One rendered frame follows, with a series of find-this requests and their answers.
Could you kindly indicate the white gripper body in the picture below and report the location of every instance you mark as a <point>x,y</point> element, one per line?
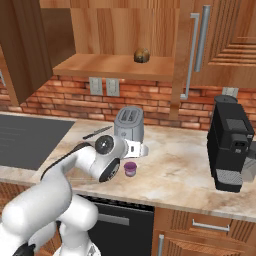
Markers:
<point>145,150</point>

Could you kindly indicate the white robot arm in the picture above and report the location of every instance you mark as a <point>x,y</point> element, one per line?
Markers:
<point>50,196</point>

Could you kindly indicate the purple jam jar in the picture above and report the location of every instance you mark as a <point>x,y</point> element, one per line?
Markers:
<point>130,169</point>

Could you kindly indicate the brown bread loaf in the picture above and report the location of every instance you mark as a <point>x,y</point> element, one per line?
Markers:
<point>142,55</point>

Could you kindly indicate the wooden base cabinet door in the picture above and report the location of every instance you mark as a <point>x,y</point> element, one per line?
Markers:
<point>200,248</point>

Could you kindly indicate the panelled wooden cabinet door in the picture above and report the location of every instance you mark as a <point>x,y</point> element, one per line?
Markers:
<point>233,43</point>

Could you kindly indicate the dark wooden cabinet door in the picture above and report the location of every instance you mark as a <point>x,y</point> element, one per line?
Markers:
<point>23,46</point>

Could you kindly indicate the silver toaster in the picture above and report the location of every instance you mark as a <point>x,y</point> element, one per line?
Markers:
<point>129,125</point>

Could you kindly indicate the black kitchen knife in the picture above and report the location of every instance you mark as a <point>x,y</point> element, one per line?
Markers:
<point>96,133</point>

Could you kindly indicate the wooden drawer front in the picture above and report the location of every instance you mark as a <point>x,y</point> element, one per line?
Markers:
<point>180,221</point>

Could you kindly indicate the black dishwasher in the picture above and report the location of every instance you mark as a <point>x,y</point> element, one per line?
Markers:
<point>130,230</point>

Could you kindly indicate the black coffee machine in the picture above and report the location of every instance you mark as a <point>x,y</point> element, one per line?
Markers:
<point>230,143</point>

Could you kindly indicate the dark grey hob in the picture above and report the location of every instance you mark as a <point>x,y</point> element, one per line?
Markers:
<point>30,140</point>

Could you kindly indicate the grey wall outlet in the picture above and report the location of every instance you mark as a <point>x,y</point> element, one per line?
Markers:
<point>95,86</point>
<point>230,92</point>
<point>112,87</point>

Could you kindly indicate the open wooden wall cabinet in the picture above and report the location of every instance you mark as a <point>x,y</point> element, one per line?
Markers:
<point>113,33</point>

